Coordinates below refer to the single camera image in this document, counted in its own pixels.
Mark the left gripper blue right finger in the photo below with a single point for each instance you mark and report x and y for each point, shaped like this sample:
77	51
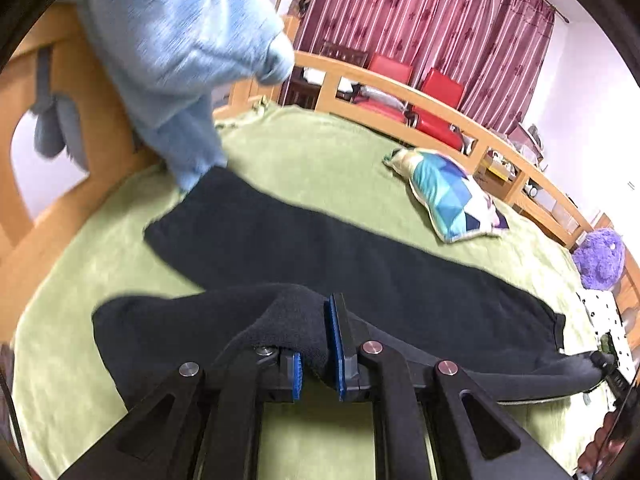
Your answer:
343	349

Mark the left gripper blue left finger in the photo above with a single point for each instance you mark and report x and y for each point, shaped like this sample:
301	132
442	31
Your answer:
291	369

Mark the black pants with white stripe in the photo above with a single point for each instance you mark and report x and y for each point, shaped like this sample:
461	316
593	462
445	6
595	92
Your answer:
267	271

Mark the person's right hand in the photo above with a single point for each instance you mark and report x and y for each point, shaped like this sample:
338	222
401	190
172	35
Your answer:
600	451

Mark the dark green item on pillow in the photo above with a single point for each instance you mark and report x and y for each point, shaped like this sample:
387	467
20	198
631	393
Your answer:
607	345

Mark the white floral pillow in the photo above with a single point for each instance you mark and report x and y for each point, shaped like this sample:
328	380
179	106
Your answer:
604	317

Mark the purple plush toy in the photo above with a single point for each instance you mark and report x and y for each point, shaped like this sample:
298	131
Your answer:
600	259

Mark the geometric patterned cushion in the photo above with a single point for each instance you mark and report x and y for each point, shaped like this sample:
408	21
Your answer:
459	209

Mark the green plush bed blanket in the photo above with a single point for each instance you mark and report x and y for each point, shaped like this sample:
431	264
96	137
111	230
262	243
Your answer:
64	397

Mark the light blue fleece garment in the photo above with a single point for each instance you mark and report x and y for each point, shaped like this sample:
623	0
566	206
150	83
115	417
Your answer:
166	58

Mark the dark red striped curtain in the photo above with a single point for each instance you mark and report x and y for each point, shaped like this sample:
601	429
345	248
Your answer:
494	48

